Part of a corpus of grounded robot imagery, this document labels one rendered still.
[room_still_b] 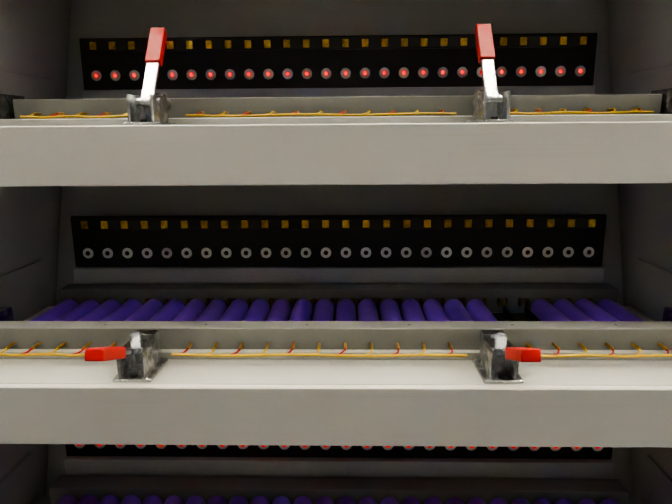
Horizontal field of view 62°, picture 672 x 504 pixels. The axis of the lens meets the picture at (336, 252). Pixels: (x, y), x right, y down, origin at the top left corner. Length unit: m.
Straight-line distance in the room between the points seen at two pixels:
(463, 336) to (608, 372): 0.11
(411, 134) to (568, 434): 0.24
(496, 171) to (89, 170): 0.31
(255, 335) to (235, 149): 0.15
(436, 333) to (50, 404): 0.29
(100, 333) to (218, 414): 0.13
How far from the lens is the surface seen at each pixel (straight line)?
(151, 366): 0.45
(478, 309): 0.52
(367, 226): 0.56
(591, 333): 0.49
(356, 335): 0.45
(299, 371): 0.43
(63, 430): 0.47
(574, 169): 0.46
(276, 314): 0.49
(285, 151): 0.43
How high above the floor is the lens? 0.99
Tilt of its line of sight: 6 degrees up
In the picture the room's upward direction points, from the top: straight up
